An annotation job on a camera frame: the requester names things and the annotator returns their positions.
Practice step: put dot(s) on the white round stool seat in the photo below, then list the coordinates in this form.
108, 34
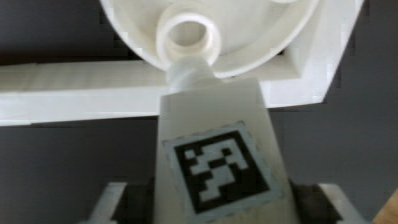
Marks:
234, 31

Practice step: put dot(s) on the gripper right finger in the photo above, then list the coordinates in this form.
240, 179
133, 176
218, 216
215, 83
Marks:
321, 205

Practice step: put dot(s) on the white U-shaped fence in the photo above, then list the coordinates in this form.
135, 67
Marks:
92, 90

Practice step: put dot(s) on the white stool leg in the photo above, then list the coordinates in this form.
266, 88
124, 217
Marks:
220, 181

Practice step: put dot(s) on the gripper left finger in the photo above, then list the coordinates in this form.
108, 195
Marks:
124, 205

